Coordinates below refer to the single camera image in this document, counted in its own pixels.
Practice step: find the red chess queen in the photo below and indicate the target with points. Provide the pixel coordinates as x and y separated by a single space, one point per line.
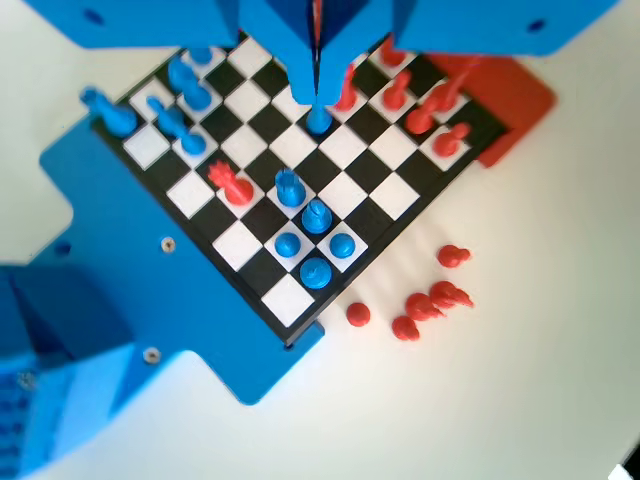
235 190

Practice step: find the blue base plate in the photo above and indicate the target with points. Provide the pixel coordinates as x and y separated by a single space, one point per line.
150 260

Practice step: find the red base plate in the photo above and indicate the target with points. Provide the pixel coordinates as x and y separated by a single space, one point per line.
520 100

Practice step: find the blue chess pawn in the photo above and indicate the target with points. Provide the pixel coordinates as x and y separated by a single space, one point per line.
167 117
317 122
200 55
342 245
192 144
287 245

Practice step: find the red chess bishop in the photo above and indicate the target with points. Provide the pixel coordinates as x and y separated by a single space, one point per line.
345 97

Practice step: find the red chess rook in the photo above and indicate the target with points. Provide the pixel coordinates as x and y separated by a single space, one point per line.
391 55

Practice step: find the blue chess bishop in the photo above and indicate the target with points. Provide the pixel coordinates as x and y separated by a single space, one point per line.
192 95
316 217

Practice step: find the blue chess rook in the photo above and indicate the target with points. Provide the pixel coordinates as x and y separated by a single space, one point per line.
289 192
117 120

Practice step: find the black and white chessboard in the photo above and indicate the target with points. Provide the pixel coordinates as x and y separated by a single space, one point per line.
350 145

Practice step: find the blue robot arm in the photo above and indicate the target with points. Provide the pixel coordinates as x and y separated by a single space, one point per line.
75 310

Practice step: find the red chess pawn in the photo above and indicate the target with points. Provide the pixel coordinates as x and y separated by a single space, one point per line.
447 140
420 120
452 256
395 95
405 328
358 315

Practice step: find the red chess king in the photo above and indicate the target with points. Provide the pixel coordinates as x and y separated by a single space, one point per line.
447 92

